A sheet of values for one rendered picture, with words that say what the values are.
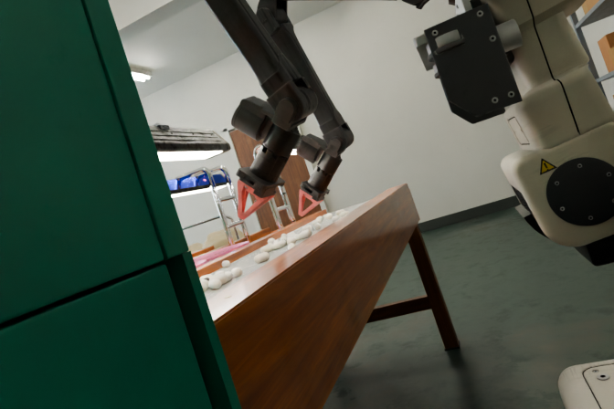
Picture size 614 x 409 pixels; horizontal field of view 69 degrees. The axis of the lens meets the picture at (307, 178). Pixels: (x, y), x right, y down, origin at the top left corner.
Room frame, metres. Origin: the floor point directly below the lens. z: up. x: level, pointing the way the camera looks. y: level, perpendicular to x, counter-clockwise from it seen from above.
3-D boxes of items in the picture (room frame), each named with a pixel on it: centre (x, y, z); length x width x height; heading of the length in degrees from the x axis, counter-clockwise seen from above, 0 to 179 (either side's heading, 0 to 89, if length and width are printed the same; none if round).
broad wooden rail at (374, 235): (1.26, -0.09, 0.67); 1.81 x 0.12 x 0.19; 161
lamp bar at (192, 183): (2.04, 0.52, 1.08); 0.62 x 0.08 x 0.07; 161
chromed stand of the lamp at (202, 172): (2.01, 0.45, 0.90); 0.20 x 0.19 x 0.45; 161
